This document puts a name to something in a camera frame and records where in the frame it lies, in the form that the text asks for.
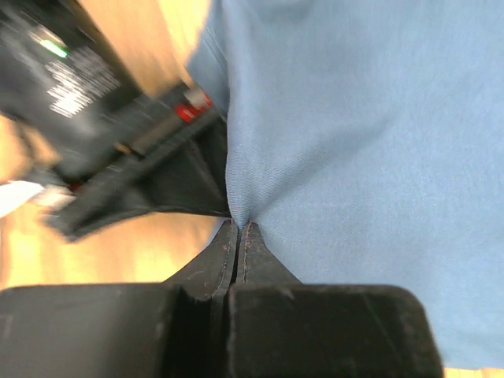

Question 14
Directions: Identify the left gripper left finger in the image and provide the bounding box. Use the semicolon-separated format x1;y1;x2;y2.
165;220;239;302

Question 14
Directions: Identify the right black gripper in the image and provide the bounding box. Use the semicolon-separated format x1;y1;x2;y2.
1;1;229;241

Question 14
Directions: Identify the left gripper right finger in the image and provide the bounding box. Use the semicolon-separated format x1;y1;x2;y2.
235;222;301;284

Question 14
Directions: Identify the blue-grey t-shirt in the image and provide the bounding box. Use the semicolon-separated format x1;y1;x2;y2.
187;1;503;369

